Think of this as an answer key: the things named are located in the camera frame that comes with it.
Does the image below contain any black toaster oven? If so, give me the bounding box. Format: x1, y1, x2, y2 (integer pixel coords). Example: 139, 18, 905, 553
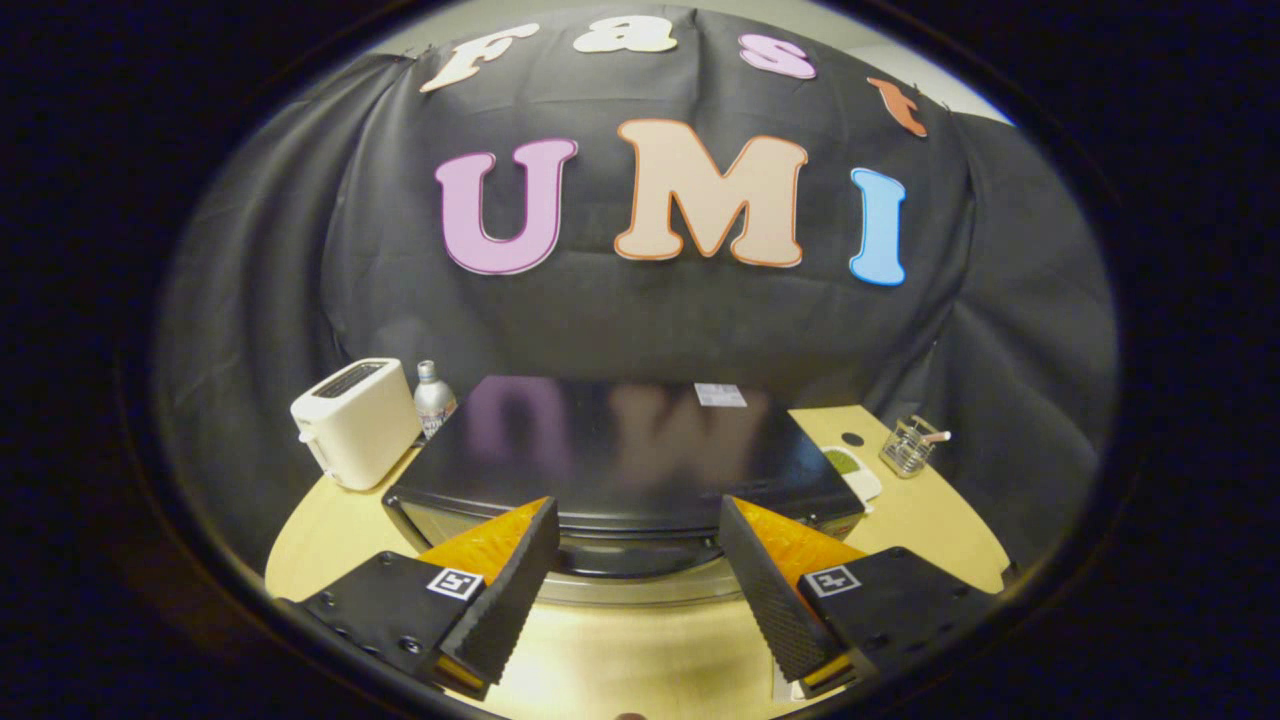
382, 375, 867, 607

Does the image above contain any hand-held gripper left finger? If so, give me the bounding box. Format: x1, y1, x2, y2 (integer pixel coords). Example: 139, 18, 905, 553
283, 496, 562, 702

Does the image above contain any clear glass cup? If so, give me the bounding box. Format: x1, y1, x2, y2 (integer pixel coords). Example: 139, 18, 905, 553
879, 415, 952, 479

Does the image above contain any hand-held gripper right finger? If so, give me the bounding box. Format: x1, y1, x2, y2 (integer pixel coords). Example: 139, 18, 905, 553
716, 495, 1001, 701

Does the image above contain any white slot toaster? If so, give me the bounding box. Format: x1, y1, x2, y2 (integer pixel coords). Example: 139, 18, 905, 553
290, 357, 424, 492

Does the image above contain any black backdrop cloth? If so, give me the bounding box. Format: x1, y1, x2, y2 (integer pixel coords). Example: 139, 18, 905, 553
155, 5, 1118, 576

